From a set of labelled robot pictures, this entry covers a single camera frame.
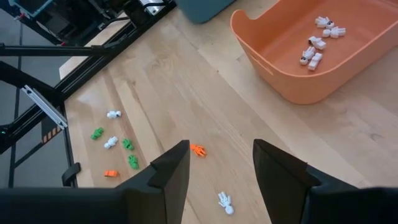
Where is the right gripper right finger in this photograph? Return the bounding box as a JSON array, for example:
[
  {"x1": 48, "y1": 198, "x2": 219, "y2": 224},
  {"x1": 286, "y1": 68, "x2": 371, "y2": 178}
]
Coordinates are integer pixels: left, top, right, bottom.
[{"x1": 252, "y1": 138, "x2": 398, "y2": 224}]

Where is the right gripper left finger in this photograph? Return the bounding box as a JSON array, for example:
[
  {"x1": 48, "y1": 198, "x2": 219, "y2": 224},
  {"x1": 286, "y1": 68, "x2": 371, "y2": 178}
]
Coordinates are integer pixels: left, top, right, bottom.
[{"x1": 0, "y1": 139, "x2": 191, "y2": 224}]

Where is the black orange hazard strip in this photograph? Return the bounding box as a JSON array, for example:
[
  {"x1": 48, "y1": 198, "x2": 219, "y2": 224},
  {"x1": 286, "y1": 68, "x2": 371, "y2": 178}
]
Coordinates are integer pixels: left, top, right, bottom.
[{"x1": 41, "y1": 124, "x2": 63, "y2": 144}]

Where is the orange plastic bin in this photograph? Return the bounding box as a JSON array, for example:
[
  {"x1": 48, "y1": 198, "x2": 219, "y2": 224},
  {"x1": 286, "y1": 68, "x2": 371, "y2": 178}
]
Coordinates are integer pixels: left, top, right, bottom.
[{"x1": 229, "y1": 0, "x2": 398, "y2": 105}]

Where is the silver aluminium bar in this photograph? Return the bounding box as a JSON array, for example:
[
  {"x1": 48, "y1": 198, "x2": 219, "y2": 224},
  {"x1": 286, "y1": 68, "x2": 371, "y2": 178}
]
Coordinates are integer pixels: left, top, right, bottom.
[{"x1": 21, "y1": 84, "x2": 69, "y2": 131}]

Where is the teal plastic bin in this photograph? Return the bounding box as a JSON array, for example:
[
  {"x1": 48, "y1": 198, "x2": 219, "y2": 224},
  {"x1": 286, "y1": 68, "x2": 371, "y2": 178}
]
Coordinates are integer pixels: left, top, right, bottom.
[{"x1": 177, "y1": 0, "x2": 237, "y2": 25}]

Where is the black frame clip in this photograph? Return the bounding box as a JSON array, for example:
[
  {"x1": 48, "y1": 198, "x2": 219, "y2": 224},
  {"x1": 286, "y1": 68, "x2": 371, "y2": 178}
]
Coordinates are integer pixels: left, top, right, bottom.
[{"x1": 61, "y1": 162, "x2": 82, "y2": 187}]

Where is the black table frame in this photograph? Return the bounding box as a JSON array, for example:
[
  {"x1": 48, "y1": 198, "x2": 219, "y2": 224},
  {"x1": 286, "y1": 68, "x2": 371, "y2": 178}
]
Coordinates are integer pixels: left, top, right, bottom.
[{"x1": 0, "y1": 0, "x2": 178, "y2": 189}]

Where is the silver mounting bracket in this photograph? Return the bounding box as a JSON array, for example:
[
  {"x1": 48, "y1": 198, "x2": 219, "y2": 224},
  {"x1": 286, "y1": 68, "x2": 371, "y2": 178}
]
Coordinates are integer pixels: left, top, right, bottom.
[{"x1": 138, "y1": 0, "x2": 167, "y2": 16}]

